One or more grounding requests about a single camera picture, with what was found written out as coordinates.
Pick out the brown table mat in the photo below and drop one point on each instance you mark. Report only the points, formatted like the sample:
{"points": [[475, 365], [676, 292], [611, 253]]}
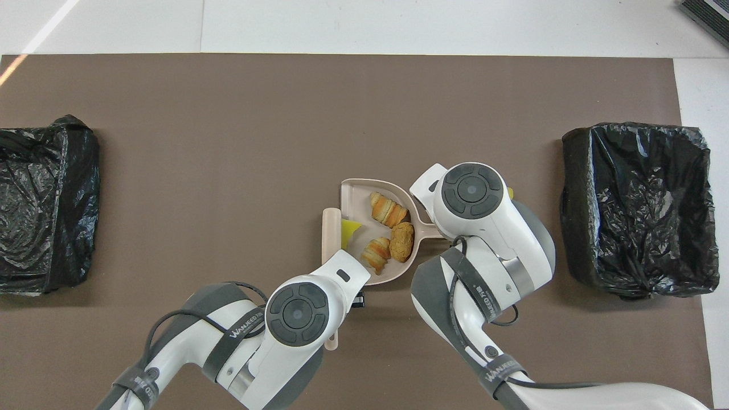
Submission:
{"points": [[228, 142]]}

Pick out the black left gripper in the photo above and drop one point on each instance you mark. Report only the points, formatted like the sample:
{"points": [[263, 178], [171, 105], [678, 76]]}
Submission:
{"points": [[357, 300]]}

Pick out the black bag lined trash bin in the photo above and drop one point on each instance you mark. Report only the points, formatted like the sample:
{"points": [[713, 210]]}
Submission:
{"points": [[643, 210], [45, 205]]}

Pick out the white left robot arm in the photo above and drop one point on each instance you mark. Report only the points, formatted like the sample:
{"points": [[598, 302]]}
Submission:
{"points": [[296, 313]]}

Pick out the beige plastic dustpan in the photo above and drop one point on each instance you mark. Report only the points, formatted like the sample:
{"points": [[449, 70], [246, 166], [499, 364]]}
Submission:
{"points": [[359, 199]]}

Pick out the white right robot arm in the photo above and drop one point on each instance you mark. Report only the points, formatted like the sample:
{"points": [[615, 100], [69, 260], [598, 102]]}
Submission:
{"points": [[501, 228]]}

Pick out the brown oval bun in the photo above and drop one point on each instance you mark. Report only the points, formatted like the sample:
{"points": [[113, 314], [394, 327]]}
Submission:
{"points": [[402, 242]]}

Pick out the dark grey ribbed device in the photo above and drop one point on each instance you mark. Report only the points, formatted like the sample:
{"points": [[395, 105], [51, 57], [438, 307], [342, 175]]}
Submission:
{"points": [[709, 14]]}

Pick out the striped puff pastry bread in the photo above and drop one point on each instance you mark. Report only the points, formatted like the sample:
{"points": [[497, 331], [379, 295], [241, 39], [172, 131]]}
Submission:
{"points": [[387, 209]]}

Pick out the green and yellow sponge piece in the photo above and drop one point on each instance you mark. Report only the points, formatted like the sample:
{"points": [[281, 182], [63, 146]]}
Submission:
{"points": [[349, 230]]}

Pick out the beige brush with black bristles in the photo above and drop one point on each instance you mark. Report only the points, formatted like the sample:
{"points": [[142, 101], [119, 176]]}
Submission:
{"points": [[331, 239]]}

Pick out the small orange croissant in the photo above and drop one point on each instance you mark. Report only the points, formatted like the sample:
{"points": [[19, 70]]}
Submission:
{"points": [[377, 255]]}

